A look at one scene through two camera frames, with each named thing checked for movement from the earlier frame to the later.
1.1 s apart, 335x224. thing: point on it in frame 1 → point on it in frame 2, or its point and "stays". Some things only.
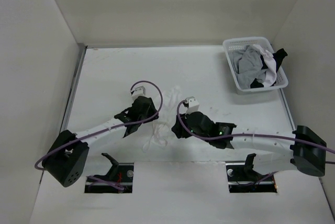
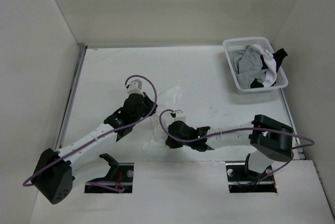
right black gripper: (176, 130) → (172, 145)
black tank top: (278, 56) stays
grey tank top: (247, 63) stays
